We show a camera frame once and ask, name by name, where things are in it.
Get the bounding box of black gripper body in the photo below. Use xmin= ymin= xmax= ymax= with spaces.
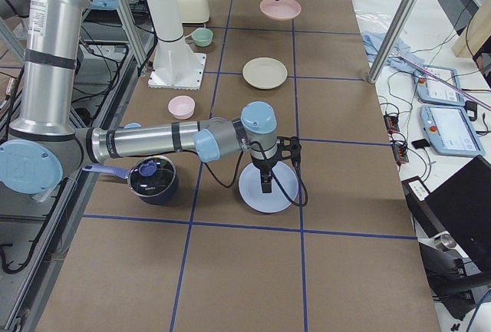
xmin=259 ymin=164 xmax=272 ymax=184

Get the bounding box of pink plate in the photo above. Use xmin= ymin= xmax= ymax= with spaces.
xmin=259 ymin=0 xmax=302 ymax=21

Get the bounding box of light blue plate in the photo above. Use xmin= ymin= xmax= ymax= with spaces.
xmin=239 ymin=162 xmax=298 ymax=214

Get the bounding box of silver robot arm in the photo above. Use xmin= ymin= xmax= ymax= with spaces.
xmin=1 ymin=0 xmax=280 ymax=195

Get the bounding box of cream white plate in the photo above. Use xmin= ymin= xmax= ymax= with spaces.
xmin=242 ymin=58 xmax=288 ymax=90

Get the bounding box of cream toaster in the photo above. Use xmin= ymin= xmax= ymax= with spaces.
xmin=177 ymin=0 xmax=210 ymax=24

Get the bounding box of green bowl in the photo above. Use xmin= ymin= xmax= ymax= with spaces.
xmin=191 ymin=28 xmax=214 ymax=48

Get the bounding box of pink bowl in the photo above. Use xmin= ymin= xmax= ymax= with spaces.
xmin=167 ymin=95 xmax=196 ymax=120

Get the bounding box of dark blue pot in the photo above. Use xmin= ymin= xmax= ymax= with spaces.
xmin=83 ymin=156 xmax=179 ymax=205

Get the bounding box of glass pot lid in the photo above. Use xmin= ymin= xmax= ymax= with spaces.
xmin=127 ymin=156 xmax=179 ymax=204

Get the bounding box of blue cloth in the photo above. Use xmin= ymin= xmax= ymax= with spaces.
xmin=361 ymin=31 xmax=425 ymax=74

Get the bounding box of upper teach pendant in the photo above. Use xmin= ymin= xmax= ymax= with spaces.
xmin=413 ymin=65 xmax=465 ymax=107

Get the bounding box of teach pendant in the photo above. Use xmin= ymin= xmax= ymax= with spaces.
xmin=413 ymin=65 xmax=465 ymax=107
xmin=420 ymin=104 xmax=486 ymax=157

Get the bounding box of lower teach pendant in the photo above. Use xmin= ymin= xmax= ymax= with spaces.
xmin=420 ymin=104 xmax=486 ymax=157

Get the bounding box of black laptop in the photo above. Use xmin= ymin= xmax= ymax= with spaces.
xmin=426 ymin=156 xmax=490 ymax=271

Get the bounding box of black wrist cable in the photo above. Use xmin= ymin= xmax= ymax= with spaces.
xmin=203 ymin=142 xmax=309 ymax=208

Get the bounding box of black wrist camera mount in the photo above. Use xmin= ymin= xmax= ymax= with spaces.
xmin=275 ymin=136 xmax=302 ymax=168

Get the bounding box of white camera stand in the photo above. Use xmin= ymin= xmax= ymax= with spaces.
xmin=147 ymin=0 xmax=206 ymax=90

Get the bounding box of aluminium frame post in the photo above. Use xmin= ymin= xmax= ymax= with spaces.
xmin=365 ymin=0 xmax=417 ymax=84

